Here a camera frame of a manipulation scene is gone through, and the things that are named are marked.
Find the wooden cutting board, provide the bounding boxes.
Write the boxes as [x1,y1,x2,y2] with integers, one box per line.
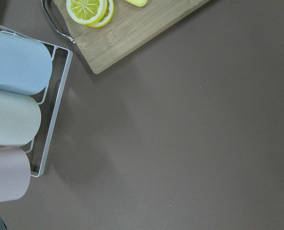
[54,0,207,74]

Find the dish drying rack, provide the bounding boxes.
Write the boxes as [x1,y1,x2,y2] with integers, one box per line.
[0,0,76,178]

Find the yellow lemon slices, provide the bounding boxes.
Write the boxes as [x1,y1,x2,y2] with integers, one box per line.
[66,0,114,28]

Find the yellow plastic knife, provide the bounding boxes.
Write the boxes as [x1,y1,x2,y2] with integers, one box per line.
[126,0,148,7]

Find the green plate in rack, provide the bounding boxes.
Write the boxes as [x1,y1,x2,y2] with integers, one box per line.
[0,90,41,147]

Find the blue plate in rack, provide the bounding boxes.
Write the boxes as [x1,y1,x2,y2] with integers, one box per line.
[0,32,52,95]

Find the pink plate in rack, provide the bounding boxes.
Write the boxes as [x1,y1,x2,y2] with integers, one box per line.
[0,147,31,202]

